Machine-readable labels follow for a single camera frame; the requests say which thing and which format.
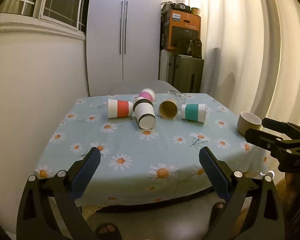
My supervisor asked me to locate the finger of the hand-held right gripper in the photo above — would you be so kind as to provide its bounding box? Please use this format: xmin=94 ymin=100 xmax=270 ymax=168
xmin=244 ymin=128 xmax=298 ymax=156
xmin=262 ymin=117 xmax=300 ymax=141

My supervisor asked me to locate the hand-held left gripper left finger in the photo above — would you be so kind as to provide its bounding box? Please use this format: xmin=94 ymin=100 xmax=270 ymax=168
xmin=16 ymin=147 xmax=102 ymax=240

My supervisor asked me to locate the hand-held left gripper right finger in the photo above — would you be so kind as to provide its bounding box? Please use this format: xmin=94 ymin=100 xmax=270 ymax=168
xmin=199 ymin=147 xmax=285 ymax=240

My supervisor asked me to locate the beige ceramic cup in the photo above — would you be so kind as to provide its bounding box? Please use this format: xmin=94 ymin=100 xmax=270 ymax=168
xmin=237 ymin=111 xmax=262 ymax=137

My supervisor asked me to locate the teal band paper cup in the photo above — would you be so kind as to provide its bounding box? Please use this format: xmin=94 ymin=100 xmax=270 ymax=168
xmin=181 ymin=103 xmax=207 ymax=124

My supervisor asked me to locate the red band paper cup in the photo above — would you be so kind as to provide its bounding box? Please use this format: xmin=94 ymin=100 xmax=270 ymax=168
xmin=107 ymin=98 xmax=134 ymax=119

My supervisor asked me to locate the brown paper cup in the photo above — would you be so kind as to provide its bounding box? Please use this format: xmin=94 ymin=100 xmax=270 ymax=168
xmin=158 ymin=98 xmax=179 ymax=119

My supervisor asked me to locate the black band paper cup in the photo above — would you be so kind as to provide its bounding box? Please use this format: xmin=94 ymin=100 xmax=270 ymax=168
xmin=133 ymin=97 xmax=157 ymax=130

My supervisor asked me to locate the pink band paper cup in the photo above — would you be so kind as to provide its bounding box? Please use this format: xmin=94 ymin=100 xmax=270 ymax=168
xmin=137 ymin=88 xmax=157 ymax=103

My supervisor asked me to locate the person's right foot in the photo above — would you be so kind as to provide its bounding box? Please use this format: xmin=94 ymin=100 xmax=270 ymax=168
xmin=210 ymin=201 xmax=227 ymax=227

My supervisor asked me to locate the person's foot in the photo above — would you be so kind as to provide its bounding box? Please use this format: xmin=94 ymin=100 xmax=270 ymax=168
xmin=95 ymin=223 xmax=123 ymax=240
xmin=210 ymin=201 xmax=227 ymax=227

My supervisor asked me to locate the blue daisy tablecloth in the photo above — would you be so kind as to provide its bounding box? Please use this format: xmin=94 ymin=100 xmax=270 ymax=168
xmin=34 ymin=92 xmax=269 ymax=205

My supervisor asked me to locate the person's left foot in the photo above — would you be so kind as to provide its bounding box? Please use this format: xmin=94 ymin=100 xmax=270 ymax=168
xmin=95 ymin=223 xmax=123 ymax=240

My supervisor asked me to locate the clear glass mug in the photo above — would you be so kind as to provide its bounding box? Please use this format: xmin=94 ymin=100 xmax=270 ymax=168
xmin=166 ymin=89 xmax=188 ymax=105

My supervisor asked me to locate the cream curtain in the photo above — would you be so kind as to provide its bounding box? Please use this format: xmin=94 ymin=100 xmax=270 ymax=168
xmin=187 ymin=0 xmax=300 ymax=180

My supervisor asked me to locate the dark grey suitcase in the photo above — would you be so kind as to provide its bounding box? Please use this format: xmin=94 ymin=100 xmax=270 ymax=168
xmin=173 ymin=55 xmax=205 ymax=93

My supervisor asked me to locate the light grey suitcase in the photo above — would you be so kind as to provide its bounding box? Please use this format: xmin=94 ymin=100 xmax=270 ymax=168
xmin=158 ymin=50 xmax=177 ymax=86

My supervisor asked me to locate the white wardrobe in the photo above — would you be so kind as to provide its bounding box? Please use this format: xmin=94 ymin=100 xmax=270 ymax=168
xmin=86 ymin=0 xmax=163 ymax=97

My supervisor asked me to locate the orange black cardboard box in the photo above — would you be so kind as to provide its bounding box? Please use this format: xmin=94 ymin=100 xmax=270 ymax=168
xmin=161 ymin=8 xmax=202 ymax=52

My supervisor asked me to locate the white frame window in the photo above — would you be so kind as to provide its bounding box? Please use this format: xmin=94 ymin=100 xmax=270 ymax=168
xmin=0 ymin=0 xmax=88 ymax=33

